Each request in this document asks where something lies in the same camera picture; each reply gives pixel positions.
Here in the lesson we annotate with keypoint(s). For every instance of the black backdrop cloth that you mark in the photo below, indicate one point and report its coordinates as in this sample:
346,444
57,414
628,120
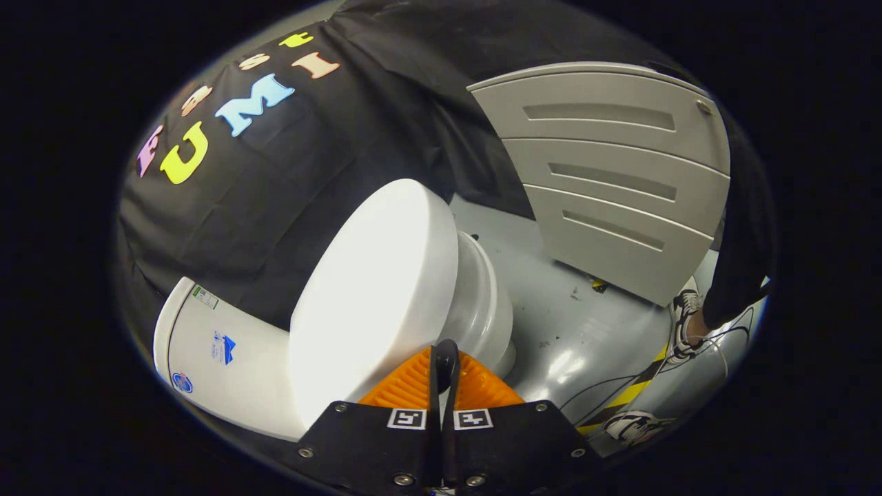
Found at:
310,186

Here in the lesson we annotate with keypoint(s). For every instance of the person's white black shoe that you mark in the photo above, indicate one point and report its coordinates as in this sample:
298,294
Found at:
682,324
637,427

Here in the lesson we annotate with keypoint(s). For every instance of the white toilet bowl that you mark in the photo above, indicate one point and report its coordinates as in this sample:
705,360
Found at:
489,310

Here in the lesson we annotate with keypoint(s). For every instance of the yellow black striped floor tape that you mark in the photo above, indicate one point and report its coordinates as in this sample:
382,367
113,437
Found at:
630,393

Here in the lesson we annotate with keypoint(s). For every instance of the person's black trouser leg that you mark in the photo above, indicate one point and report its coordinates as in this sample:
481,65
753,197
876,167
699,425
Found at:
741,262

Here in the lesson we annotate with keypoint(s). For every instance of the grey drawer cabinet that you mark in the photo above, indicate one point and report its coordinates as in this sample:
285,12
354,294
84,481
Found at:
606,207

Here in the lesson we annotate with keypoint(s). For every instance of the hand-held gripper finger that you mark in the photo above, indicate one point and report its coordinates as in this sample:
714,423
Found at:
451,427
435,386

